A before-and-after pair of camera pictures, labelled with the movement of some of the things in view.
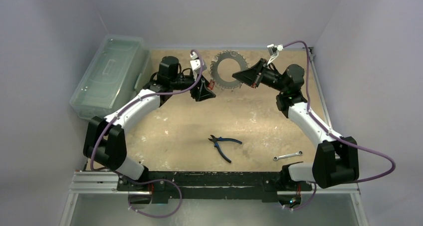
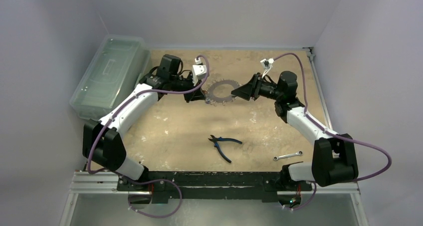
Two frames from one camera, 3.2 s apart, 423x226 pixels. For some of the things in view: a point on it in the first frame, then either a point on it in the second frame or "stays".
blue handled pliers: (215, 139) stays
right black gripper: (259, 76) -> (257, 88)
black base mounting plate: (164, 185) stays
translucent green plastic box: (121, 69) stays
